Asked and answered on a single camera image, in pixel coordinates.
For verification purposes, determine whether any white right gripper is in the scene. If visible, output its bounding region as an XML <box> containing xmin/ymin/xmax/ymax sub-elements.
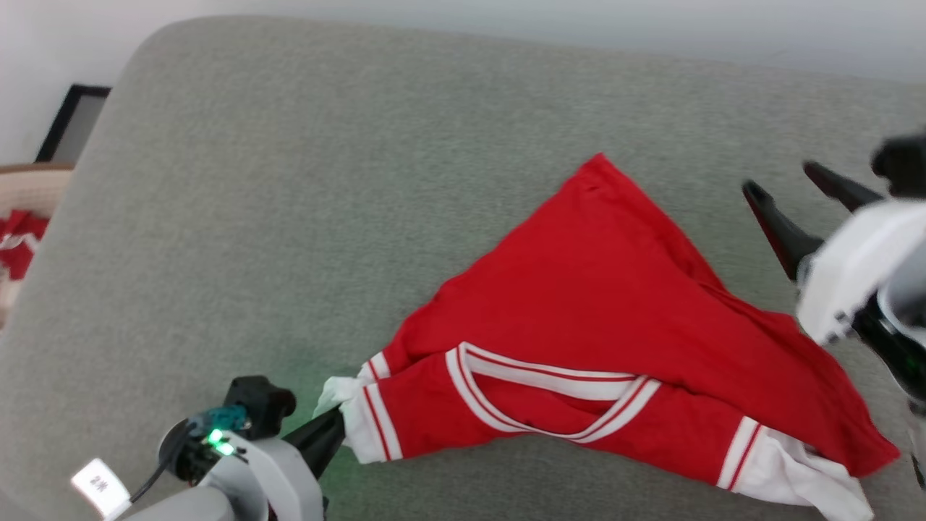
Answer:
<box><xmin>741</xmin><ymin>160</ymin><xmax>926</xmax><ymax>347</ymax></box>

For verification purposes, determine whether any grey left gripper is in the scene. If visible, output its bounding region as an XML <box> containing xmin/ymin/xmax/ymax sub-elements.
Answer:
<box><xmin>198</xmin><ymin>407</ymin><xmax>347</xmax><ymax>521</ymax></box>

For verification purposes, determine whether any red white-trimmed garment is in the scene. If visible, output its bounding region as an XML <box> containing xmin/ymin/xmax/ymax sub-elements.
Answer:
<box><xmin>314</xmin><ymin>152</ymin><xmax>902</xmax><ymax>521</ymax></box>

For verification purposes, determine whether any red garment in basket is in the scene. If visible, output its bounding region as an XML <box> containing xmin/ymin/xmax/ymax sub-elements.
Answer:
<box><xmin>0</xmin><ymin>209</ymin><xmax>51</xmax><ymax>282</ymax></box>

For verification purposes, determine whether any white label tag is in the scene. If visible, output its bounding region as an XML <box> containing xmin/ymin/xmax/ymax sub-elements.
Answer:
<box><xmin>70</xmin><ymin>457</ymin><xmax>132</xmax><ymax>521</ymax></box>

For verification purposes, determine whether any grey fabric sofa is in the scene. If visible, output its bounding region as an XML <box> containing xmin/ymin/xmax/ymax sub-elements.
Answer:
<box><xmin>0</xmin><ymin>16</ymin><xmax>926</xmax><ymax>521</ymax></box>

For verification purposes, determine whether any beige laundry basket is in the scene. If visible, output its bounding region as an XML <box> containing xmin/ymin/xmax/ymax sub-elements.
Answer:
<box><xmin>0</xmin><ymin>163</ymin><xmax>75</xmax><ymax>328</ymax></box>

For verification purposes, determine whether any black picture frame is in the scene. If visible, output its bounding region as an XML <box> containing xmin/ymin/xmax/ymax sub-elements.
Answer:
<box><xmin>34</xmin><ymin>84</ymin><xmax>112</xmax><ymax>164</ymax></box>

